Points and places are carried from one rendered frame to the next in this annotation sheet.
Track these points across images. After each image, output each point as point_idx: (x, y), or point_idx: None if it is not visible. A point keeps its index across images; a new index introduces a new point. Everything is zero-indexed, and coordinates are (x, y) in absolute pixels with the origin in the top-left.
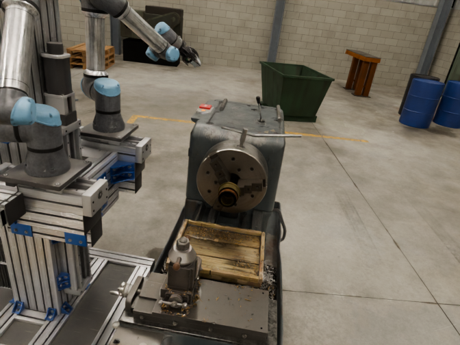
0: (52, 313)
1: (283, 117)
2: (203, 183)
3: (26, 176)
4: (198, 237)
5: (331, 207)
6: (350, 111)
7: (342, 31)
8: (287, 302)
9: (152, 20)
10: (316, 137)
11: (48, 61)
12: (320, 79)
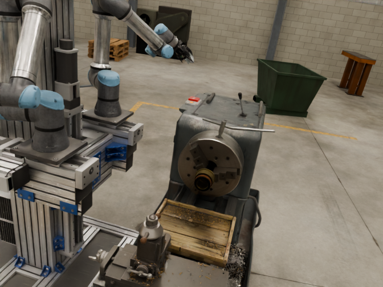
0: (47, 270)
1: (276, 111)
2: (183, 167)
3: (31, 150)
4: (174, 216)
5: (313, 200)
6: (342, 109)
7: (339, 33)
8: (259, 286)
9: (164, 18)
10: (305, 131)
11: (59, 55)
12: (313, 78)
